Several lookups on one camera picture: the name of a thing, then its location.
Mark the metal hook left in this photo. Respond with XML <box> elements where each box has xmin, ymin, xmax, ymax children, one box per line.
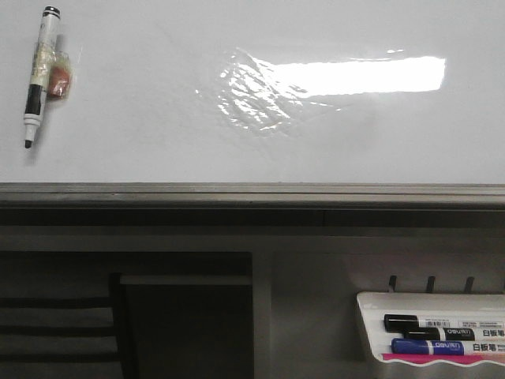
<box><xmin>388</xmin><ymin>275</ymin><xmax>397</xmax><ymax>293</ymax></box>

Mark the blue capped marker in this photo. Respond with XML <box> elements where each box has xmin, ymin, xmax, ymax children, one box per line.
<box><xmin>391</xmin><ymin>338</ymin><xmax>504</xmax><ymax>355</ymax></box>

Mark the white plastic marker tray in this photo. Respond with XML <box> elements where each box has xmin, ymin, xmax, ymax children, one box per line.
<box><xmin>357</xmin><ymin>292</ymin><xmax>504</xmax><ymax>378</ymax></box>

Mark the metal hook middle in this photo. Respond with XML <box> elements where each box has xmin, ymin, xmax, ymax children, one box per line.
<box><xmin>425</xmin><ymin>276</ymin><xmax>436</xmax><ymax>294</ymax></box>

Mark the black capped marker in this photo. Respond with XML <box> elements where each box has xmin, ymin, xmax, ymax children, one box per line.
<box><xmin>383</xmin><ymin>313</ymin><xmax>504</xmax><ymax>332</ymax></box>
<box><xmin>402</xmin><ymin>326</ymin><xmax>505</xmax><ymax>341</ymax></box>

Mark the metal hook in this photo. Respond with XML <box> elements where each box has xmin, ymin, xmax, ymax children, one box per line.
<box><xmin>388</xmin><ymin>275</ymin><xmax>397</xmax><ymax>293</ymax></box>
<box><xmin>425</xmin><ymin>276</ymin><xmax>436</xmax><ymax>294</ymax></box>

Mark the black capped marker upper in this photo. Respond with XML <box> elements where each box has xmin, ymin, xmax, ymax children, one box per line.
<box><xmin>383</xmin><ymin>313</ymin><xmax>504</xmax><ymax>332</ymax></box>

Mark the black capped marker middle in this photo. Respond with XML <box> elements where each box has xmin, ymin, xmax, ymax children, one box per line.
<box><xmin>402</xmin><ymin>326</ymin><xmax>505</xmax><ymax>341</ymax></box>

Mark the dark chair back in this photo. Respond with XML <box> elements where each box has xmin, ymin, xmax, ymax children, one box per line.
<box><xmin>1</xmin><ymin>273</ymin><xmax>140</xmax><ymax>378</ymax></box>

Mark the black white whiteboard marker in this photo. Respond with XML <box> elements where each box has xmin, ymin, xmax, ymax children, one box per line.
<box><xmin>24</xmin><ymin>6</ymin><xmax>72</xmax><ymax>149</ymax></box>

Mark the white whiteboard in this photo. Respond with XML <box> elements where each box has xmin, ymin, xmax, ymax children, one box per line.
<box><xmin>1</xmin><ymin>1</ymin><xmax>504</xmax><ymax>208</ymax></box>

